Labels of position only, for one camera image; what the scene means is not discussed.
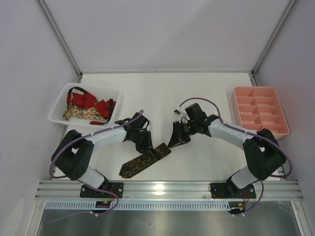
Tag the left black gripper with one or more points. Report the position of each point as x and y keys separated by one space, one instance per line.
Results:
x=143 y=140

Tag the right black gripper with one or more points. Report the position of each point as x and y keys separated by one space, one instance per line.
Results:
x=180 y=131

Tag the dark brown patterned tie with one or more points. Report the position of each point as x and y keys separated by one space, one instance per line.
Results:
x=142 y=162

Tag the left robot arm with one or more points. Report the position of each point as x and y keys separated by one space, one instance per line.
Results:
x=72 y=157

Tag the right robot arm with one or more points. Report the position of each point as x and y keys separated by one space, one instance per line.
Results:
x=262 y=151

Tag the beige floral tie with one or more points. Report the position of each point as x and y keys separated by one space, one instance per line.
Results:
x=75 y=111

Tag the red tie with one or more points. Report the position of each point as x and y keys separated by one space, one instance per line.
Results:
x=85 y=100

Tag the pink divided organizer tray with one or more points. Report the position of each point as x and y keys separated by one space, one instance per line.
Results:
x=256 y=108

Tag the white plastic basket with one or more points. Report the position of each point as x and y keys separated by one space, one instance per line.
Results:
x=100 y=92

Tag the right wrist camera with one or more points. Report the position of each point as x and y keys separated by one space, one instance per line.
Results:
x=179 y=112

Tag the white slotted cable duct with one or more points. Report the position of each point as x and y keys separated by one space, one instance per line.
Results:
x=140 y=205

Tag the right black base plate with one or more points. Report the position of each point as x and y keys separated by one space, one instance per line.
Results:
x=223 y=190

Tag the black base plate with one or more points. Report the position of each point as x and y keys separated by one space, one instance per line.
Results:
x=223 y=190
x=114 y=187

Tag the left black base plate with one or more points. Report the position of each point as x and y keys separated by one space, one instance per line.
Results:
x=114 y=187

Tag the aluminium mounting rail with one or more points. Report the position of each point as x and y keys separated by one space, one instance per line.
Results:
x=274 y=190

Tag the left aluminium frame post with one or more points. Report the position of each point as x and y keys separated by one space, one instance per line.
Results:
x=59 y=36

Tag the aluminium frame post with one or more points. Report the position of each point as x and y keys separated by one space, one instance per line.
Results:
x=274 y=35
x=59 y=36

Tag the right aluminium frame post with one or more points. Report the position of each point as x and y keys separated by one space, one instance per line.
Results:
x=274 y=35

